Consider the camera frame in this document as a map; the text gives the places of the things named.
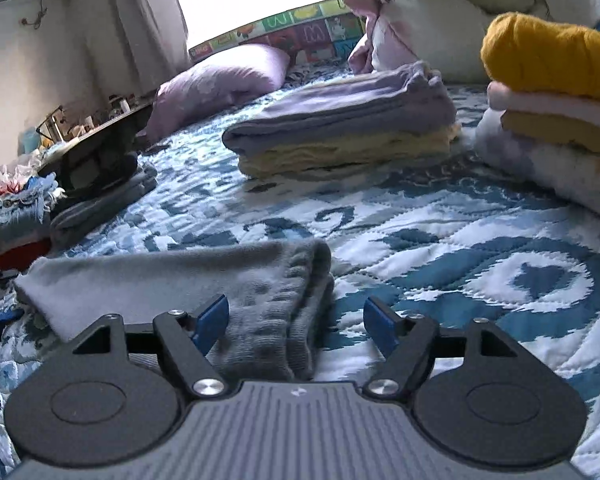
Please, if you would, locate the colourful alphabet play mat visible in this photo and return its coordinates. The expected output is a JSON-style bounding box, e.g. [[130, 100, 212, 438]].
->
[[189, 0, 364, 64]]

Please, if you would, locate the folded grey garment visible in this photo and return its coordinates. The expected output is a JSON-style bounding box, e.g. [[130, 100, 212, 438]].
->
[[50, 164, 157, 252]]

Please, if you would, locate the black folded garment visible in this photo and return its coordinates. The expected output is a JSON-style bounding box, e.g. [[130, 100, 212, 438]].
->
[[56, 152, 138, 200]]

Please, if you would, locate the pink white bundled duvet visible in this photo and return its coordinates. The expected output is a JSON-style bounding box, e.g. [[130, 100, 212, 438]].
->
[[343, 0, 600, 84]]

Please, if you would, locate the grey window curtain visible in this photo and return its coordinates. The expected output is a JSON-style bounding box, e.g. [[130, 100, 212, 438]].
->
[[67, 0, 190, 98]]

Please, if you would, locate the folded pale yellow garment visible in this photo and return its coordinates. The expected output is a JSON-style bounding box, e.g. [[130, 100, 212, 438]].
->
[[238, 122, 462, 179]]

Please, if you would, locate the grey knit sweater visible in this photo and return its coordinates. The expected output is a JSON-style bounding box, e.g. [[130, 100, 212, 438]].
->
[[15, 238, 334, 382]]

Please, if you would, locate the folded white fluffy blanket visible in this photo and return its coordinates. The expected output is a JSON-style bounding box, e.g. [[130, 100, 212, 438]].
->
[[474, 108, 600, 215]]

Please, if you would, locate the lilac pillow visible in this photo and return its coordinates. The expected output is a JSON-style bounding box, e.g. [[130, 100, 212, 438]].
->
[[137, 44, 290, 148]]

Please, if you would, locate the folded blue denim garment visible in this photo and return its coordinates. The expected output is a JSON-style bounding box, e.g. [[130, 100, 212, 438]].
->
[[0, 172, 58, 255]]

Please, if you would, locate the folded red garment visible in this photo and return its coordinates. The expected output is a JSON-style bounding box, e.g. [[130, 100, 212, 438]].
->
[[0, 237, 52, 272]]

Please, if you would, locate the blue white patterned quilt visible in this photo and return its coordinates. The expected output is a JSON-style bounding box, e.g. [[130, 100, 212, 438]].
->
[[0, 87, 600, 479]]

